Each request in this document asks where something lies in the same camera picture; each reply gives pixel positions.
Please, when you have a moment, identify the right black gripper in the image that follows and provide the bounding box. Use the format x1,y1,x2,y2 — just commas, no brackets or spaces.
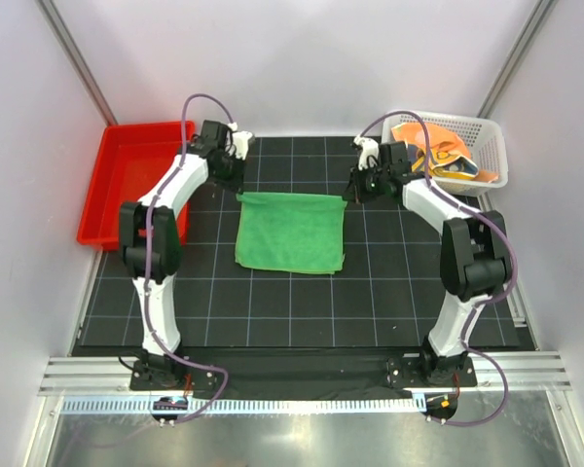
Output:
344,161,390,204

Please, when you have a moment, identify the green microfiber towel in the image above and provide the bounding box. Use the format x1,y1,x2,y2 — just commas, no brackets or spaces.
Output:
235,192,347,275

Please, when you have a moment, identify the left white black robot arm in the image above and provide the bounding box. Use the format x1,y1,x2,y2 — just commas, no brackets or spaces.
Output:
119,121,255,390

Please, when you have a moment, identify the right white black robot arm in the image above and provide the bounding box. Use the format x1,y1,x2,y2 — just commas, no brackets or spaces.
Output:
343,136,515,385

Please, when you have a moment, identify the blue yellow patterned towel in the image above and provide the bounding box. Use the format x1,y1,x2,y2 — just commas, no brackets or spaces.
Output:
407,142,479,180

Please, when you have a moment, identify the black grid mat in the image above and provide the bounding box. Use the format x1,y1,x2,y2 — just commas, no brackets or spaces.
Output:
70,136,536,351

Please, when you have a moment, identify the red plastic tray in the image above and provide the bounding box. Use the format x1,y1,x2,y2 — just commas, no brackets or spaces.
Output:
77,122,181,251

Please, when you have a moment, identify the orange towel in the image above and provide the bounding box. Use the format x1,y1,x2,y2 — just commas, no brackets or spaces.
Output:
391,122,499,183

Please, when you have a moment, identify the white perforated plastic basket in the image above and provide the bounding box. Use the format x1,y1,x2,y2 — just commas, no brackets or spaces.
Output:
382,111,508,197

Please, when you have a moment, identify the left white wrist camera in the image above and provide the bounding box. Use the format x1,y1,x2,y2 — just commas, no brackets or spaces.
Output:
228,123,255,161

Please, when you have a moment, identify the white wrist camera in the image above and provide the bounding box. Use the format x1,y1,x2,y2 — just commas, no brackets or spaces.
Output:
228,123,255,161
353,135,379,170

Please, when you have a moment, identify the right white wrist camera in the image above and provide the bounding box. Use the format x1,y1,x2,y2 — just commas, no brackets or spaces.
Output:
353,135,379,170

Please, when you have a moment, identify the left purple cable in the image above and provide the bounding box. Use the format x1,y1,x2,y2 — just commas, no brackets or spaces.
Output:
143,92,230,449

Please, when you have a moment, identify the left aluminium corner post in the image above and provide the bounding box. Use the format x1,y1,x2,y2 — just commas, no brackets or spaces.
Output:
35,0,118,126

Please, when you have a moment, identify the aluminium corner post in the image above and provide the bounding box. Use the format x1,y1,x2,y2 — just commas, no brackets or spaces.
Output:
35,0,118,126
477,0,558,119

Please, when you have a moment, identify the aluminium frame rail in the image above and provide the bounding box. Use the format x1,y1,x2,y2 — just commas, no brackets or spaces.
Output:
39,351,570,396

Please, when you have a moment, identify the right aluminium corner post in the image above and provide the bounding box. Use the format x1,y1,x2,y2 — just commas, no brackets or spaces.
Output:
477,0,558,119

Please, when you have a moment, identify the slotted grey cable duct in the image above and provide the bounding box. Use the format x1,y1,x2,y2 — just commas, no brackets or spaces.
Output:
61,394,426,416

